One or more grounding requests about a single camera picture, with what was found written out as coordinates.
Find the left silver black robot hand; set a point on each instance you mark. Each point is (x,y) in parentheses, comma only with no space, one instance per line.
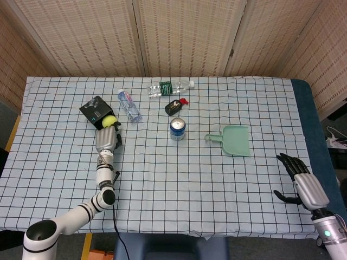
(105,139)

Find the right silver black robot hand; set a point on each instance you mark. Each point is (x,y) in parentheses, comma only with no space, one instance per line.
(311,189)

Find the yellow tennis ball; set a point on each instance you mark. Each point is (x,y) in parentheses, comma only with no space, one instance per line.
(109,121)

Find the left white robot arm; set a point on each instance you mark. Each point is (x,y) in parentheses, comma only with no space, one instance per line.
(104,176)

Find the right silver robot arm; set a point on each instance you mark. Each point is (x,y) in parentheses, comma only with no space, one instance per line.
(332,235)

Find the black cardboard box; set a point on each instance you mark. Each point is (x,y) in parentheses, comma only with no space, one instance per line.
(93,108)

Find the orange box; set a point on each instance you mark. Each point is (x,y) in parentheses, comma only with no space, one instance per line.
(100,255)

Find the clear bottle pink label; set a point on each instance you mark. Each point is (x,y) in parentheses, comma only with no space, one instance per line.
(129,107)

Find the blue padded table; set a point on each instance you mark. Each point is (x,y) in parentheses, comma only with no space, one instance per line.
(311,122)

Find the blue soda can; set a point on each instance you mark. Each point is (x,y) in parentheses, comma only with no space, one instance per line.
(177,131)

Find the small black pouch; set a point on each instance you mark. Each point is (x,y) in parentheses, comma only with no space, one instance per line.
(172,107)

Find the grid-pattern light blue tablecloth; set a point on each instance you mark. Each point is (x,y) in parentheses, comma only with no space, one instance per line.
(173,178)

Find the clear bottle green label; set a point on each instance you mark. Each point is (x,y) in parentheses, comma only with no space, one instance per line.
(166,88)

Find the small red tag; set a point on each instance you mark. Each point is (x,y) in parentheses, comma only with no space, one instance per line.
(184,101)

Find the green plastic dustpan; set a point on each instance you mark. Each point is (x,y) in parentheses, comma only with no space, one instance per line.
(236,140)

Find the woven folding screen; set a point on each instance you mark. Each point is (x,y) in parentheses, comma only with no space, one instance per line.
(89,35)

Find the dark blue chair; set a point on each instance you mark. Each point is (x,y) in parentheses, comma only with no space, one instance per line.
(170,247)

